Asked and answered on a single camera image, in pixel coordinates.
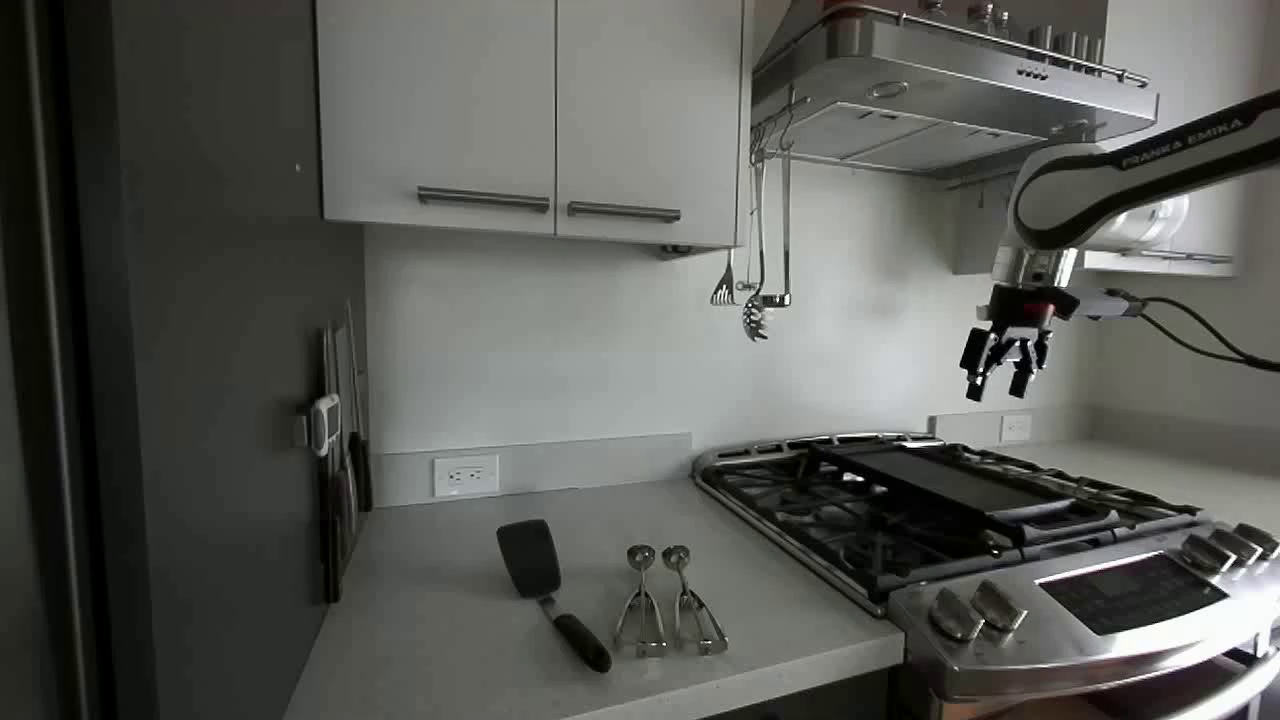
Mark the stainless steel gas stove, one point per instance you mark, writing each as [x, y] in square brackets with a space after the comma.
[934, 561]

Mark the black spatula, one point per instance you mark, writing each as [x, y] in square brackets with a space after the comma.
[534, 561]

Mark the grey tall side panel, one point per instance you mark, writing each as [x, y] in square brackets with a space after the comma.
[226, 403]

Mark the black griddle plate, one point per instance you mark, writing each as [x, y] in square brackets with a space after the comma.
[945, 477]

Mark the hanging metal turner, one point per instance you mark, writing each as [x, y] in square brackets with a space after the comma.
[727, 287]

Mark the white wall cabinet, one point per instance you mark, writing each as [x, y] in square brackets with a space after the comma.
[1186, 52]

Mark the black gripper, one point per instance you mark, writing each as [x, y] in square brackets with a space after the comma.
[1026, 310]

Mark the metal utensil rail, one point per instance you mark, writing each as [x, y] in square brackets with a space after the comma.
[983, 177]

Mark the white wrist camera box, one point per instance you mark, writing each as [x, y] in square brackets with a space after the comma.
[1107, 310]

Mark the wide white cabinet door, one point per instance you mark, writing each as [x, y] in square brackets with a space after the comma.
[432, 92]

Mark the stainless steel range hood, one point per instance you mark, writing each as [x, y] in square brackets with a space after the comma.
[922, 92]

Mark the narrow white cabinet door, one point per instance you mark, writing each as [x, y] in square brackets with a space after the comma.
[647, 92]

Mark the metal ice cream scoop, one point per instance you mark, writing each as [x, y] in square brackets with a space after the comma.
[642, 623]
[693, 619]

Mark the metal stove knob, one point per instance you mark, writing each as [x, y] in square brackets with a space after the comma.
[953, 619]
[1001, 604]
[1204, 552]
[1256, 539]
[1238, 546]

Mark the hanging metal ladle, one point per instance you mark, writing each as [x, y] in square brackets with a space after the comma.
[784, 253]

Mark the hanging metal whisk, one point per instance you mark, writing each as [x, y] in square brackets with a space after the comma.
[756, 319]

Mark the small white wall outlet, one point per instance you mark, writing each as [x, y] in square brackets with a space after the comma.
[1017, 425]

